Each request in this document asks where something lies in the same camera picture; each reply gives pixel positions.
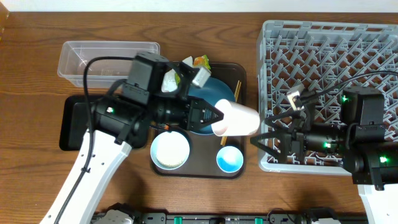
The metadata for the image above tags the clear plastic bin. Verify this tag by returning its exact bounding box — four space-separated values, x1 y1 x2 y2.
57 40 160 88

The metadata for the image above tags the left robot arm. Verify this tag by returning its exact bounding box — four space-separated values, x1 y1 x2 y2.
43 51 224 223

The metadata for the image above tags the white crumpled napkin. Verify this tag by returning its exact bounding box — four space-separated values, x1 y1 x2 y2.
161 69 180 93

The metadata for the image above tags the light blue rice bowl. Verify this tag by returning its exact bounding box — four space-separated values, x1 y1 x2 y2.
150 131 190 170

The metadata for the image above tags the blue cup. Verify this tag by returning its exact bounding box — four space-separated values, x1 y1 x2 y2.
216 146 244 173

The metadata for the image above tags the brown serving tray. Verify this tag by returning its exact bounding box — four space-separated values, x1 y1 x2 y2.
150 62 246 179

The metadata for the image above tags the green orange snack wrapper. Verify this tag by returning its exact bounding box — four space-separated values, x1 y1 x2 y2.
178 55 211 83

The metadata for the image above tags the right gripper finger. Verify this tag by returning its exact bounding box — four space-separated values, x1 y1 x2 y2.
250 130 287 164
264 111 307 129

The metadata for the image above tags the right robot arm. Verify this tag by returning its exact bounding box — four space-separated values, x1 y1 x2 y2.
250 86 397 223

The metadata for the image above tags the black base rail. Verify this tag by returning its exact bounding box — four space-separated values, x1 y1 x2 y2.
93 212 371 224

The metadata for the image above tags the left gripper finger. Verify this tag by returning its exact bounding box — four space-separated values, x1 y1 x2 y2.
199 113 224 126
202 101 223 114

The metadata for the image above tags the grey dishwasher rack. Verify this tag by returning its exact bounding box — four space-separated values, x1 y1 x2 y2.
256 19 398 177

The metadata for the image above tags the pink cup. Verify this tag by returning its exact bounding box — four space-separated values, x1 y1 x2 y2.
211 99 261 136

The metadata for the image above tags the wooden chopstick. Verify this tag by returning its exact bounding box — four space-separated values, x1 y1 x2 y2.
220 80 241 147
221 80 242 147

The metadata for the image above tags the dark blue plate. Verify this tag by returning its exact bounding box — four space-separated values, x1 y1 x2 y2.
186 77 236 136

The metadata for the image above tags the black waste tray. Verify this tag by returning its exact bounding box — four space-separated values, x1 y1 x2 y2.
58 93 149 152

